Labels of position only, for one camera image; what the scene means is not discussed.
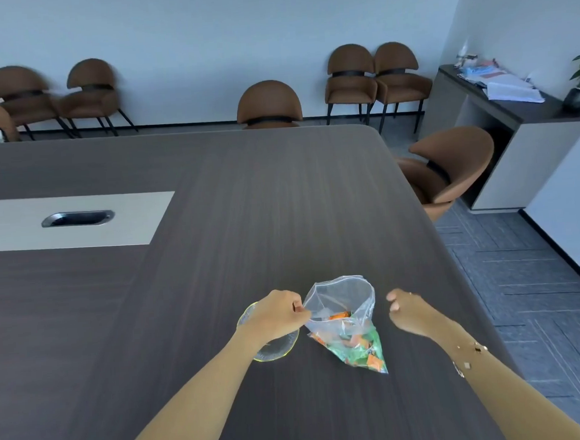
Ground grey sideboard cabinet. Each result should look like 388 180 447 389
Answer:
415 55 580 217

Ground stack of white papers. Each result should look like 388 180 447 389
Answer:
482 76 546 108

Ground pile of wrapped candies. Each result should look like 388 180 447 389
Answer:
308 308 389 379

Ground clear plastic zip bag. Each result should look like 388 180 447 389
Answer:
300 273 390 381

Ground clear glass bowl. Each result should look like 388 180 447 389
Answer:
234 299 302 364

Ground person's right forearm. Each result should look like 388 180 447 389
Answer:
427 303 580 440

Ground blue packets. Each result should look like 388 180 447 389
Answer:
457 63 504 83

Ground person's left hand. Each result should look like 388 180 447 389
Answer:
242 288 314 346

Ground gold bead bracelet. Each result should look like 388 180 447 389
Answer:
449 339 490 380

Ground person's left forearm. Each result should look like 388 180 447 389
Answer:
99 324 282 440

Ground metal cable grommet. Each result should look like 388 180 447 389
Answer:
40 208 116 230

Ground person's right hand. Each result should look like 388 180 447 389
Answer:
386 286 450 343

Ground beige table cable panel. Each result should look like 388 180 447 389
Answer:
0 187 179 256

